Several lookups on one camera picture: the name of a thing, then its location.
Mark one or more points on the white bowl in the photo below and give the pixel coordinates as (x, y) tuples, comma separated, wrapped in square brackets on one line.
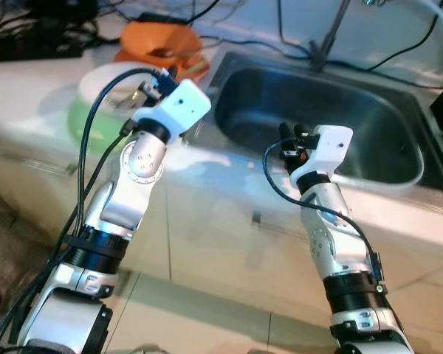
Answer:
[(107, 81)]

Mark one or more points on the green plate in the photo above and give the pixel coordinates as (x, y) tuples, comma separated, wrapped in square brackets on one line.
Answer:
[(88, 129)]

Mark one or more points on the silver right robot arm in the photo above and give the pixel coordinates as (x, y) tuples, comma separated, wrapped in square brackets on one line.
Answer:
[(332, 221)]

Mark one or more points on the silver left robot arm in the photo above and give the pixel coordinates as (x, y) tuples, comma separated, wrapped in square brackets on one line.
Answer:
[(144, 158)]

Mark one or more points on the metal spoon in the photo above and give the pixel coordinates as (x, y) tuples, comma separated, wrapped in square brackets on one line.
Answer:
[(162, 53)]

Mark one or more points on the orange plate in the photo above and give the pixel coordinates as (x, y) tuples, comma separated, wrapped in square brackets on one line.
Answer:
[(196, 70)]

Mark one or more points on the stainless steel sink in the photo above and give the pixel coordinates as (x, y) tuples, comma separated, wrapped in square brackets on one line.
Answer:
[(266, 96)]

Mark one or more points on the orange bowl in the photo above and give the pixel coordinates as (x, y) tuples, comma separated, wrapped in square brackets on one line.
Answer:
[(144, 40)]

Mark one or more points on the black power adapter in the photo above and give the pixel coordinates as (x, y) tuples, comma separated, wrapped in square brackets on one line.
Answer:
[(162, 16)]

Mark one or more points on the metal faucet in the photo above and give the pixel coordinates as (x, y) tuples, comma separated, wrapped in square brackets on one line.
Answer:
[(321, 51)]

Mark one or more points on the black power strip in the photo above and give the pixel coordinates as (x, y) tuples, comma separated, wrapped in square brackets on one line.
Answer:
[(29, 48)]

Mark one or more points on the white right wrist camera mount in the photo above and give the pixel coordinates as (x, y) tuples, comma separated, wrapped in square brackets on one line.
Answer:
[(331, 147)]

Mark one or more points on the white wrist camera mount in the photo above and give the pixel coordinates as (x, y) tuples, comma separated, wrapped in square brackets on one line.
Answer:
[(183, 107), (331, 147)]

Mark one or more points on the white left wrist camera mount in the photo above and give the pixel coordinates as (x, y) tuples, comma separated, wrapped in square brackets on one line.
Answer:
[(183, 107)]

